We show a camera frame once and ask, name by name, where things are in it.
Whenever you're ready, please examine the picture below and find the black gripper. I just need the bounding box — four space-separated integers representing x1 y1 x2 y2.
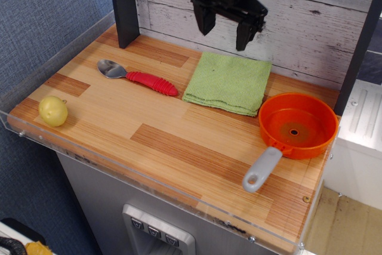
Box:
191 0 268 51

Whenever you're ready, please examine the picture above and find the green cloth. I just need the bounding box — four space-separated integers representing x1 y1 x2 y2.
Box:
182 52 272 116

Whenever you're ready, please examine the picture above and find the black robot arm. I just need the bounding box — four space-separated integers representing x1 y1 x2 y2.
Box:
191 0 268 51

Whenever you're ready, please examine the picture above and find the clear acrylic table guard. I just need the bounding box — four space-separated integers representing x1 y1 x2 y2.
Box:
2 9 329 254

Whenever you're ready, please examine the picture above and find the yellow toy potato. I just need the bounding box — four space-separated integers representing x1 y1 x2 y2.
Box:
38 96 68 127

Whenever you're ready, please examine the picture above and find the white toy sink unit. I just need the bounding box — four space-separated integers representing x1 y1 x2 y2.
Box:
323 79 381 210

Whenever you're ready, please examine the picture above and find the grey toy fridge cabinet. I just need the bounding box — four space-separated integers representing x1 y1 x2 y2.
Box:
58 154 273 254

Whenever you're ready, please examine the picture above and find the silver dispenser button panel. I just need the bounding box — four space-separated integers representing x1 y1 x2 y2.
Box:
122 204 196 254

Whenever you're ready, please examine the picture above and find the yellow object bottom corner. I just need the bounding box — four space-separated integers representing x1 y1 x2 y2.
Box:
25 241 53 255

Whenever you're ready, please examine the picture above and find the dark left frame post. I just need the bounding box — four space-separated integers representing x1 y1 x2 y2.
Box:
112 0 140 48

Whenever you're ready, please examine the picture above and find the dark frame post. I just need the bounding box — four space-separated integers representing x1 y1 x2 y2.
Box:
334 0 381 116
112 0 140 48

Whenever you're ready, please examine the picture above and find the orange pot grey handle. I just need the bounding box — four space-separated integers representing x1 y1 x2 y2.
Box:
242 93 338 193

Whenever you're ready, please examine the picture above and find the red handled metal spoon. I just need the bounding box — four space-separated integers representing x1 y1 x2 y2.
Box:
97 59 178 96

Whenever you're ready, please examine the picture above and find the dark right frame post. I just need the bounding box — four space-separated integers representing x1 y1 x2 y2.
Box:
334 0 381 116

